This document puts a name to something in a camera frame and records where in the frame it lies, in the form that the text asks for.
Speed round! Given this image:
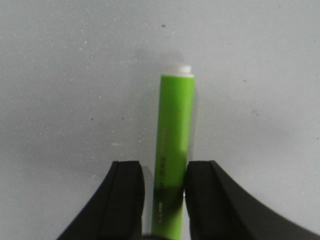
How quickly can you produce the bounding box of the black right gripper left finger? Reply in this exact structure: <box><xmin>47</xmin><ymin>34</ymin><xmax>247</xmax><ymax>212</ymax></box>
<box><xmin>59</xmin><ymin>161</ymin><xmax>145</xmax><ymax>240</ymax></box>

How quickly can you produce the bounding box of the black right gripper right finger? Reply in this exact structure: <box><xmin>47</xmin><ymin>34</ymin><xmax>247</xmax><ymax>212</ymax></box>
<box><xmin>184</xmin><ymin>160</ymin><xmax>320</xmax><ymax>240</ymax></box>

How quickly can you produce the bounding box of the green marker pen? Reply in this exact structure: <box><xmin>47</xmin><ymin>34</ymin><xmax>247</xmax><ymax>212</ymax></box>
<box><xmin>151</xmin><ymin>64</ymin><xmax>195</xmax><ymax>240</ymax></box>

